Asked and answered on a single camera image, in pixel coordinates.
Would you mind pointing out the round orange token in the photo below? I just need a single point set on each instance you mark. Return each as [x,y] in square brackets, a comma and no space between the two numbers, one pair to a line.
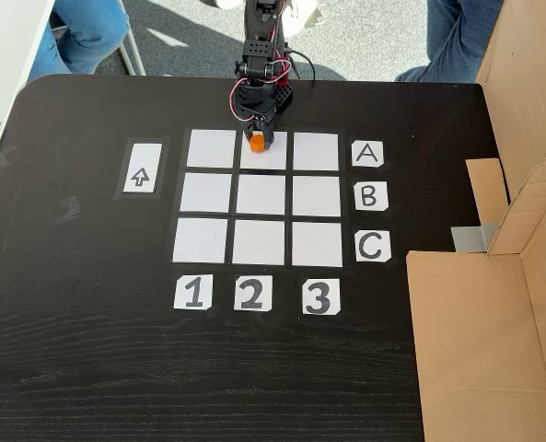
[255,143]

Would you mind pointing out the white nine-square grid sheet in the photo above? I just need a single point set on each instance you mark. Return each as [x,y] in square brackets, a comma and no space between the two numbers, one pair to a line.
[259,193]

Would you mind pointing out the person's white shoe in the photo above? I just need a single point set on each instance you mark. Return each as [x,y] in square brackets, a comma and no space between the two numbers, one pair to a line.
[305,16]
[228,3]

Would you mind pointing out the paper label letter A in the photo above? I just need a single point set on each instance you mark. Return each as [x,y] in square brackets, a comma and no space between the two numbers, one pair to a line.
[368,154]

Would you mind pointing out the white arrow paper sheet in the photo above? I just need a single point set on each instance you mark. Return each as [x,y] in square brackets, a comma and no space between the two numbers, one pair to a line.
[149,185]

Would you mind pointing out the paper label letter B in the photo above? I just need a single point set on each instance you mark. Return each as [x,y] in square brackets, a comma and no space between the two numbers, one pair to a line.
[370,196]

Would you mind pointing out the grey metal chair leg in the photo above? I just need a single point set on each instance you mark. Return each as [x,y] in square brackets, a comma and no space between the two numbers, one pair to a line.
[133,57]

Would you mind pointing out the paper label letter C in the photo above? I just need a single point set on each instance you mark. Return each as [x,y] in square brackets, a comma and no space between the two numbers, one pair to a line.
[373,247]

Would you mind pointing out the paper label number 2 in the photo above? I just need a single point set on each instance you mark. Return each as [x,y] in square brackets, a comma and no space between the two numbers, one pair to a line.
[252,294]

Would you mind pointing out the paper label number 3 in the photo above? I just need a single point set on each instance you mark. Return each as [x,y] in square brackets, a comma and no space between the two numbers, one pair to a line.
[321,297]

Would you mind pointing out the paper label number 1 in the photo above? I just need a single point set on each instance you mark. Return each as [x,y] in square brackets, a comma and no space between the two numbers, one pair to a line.
[193,293]

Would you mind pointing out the seated person's legs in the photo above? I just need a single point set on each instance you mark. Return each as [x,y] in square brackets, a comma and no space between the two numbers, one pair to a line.
[93,32]

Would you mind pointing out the standing person's leg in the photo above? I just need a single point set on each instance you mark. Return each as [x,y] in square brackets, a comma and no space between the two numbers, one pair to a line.
[461,37]

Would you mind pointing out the white desk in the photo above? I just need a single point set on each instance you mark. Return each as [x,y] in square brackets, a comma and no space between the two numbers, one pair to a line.
[5,46]

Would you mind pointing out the brown cardboard box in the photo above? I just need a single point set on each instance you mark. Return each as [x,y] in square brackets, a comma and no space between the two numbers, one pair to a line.
[475,345]

